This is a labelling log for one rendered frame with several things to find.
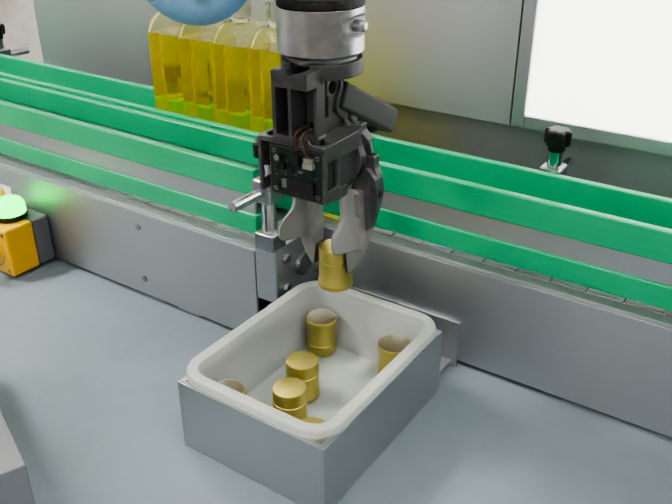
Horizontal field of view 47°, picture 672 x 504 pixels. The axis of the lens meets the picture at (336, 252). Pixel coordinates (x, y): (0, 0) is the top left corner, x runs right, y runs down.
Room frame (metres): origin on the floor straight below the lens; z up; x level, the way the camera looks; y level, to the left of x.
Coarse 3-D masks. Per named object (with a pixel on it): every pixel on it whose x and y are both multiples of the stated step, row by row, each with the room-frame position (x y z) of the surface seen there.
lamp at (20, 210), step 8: (0, 200) 0.96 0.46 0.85; (8, 200) 0.96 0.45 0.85; (16, 200) 0.97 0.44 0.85; (0, 208) 0.95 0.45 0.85; (8, 208) 0.95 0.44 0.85; (16, 208) 0.96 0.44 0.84; (24, 208) 0.97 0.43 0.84; (0, 216) 0.95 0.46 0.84; (8, 216) 0.95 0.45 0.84; (16, 216) 0.96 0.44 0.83; (24, 216) 0.97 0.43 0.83
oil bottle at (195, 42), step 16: (192, 32) 0.98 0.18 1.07; (208, 32) 0.97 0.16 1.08; (192, 48) 0.98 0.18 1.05; (208, 48) 0.97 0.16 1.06; (192, 64) 0.98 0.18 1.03; (208, 64) 0.97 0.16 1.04; (192, 80) 0.99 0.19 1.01; (208, 80) 0.97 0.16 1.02; (192, 96) 0.99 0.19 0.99; (208, 96) 0.97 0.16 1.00; (192, 112) 0.99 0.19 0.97; (208, 112) 0.97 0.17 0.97
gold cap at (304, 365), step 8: (296, 352) 0.66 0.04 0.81; (304, 352) 0.66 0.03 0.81; (288, 360) 0.65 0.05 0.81; (296, 360) 0.65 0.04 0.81; (304, 360) 0.65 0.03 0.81; (312, 360) 0.65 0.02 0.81; (288, 368) 0.64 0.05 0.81; (296, 368) 0.64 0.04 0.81; (304, 368) 0.64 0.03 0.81; (312, 368) 0.64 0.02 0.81; (288, 376) 0.64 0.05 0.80; (296, 376) 0.63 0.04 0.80; (304, 376) 0.63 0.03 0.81; (312, 376) 0.64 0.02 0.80; (312, 384) 0.64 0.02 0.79; (312, 392) 0.64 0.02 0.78; (312, 400) 0.64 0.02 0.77
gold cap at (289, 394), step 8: (280, 384) 0.61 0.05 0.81; (288, 384) 0.61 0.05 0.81; (296, 384) 0.61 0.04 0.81; (304, 384) 0.61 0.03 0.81; (272, 392) 0.60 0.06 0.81; (280, 392) 0.60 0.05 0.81; (288, 392) 0.60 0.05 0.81; (296, 392) 0.60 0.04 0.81; (304, 392) 0.60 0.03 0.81; (280, 400) 0.59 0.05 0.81; (288, 400) 0.59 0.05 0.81; (296, 400) 0.59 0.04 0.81; (304, 400) 0.60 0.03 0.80; (280, 408) 0.59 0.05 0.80; (288, 408) 0.59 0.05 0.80; (296, 408) 0.59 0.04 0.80; (304, 408) 0.60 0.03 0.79; (296, 416) 0.59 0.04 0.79; (304, 416) 0.60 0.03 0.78
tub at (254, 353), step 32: (320, 288) 0.76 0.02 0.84; (256, 320) 0.68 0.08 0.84; (288, 320) 0.72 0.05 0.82; (352, 320) 0.73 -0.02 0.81; (384, 320) 0.71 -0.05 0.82; (416, 320) 0.69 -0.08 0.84; (224, 352) 0.64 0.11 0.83; (256, 352) 0.67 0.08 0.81; (288, 352) 0.71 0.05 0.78; (352, 352) 0.73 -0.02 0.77; (416, 352) 0.63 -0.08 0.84; (192, 384) 0.58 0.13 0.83; (256, 384) 0.66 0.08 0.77; (320, 384) 0.67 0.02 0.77; (352, 384) 0.67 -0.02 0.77; (384, 384) 0.58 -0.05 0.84; (256, 416) 0.54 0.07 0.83; (288, 416) 0.53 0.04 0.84; (320, 416) 0.61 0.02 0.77; (352, 416) 0.53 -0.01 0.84
